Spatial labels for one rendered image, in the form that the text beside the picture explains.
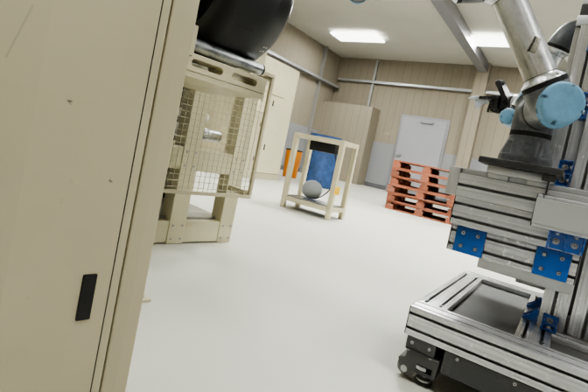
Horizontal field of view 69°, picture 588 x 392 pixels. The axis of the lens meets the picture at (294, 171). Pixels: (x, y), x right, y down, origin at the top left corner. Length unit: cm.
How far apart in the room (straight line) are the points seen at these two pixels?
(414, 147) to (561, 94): 1075
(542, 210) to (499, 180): 19
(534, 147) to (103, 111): 117
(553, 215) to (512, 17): 54
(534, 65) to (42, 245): 121
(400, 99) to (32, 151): 1196
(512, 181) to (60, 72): 121
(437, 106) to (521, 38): 1075
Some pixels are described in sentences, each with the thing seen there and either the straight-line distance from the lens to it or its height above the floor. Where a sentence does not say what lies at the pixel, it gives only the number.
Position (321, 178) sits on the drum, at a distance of 802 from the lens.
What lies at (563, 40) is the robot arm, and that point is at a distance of 206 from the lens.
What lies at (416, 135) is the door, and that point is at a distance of 1204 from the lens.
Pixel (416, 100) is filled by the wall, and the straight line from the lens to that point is 1228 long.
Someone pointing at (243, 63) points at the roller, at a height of 89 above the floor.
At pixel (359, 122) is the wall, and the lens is 1217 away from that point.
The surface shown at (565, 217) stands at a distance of 130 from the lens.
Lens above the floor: 62
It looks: 3 degrees down
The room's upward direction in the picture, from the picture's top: 12 degrees clockwise
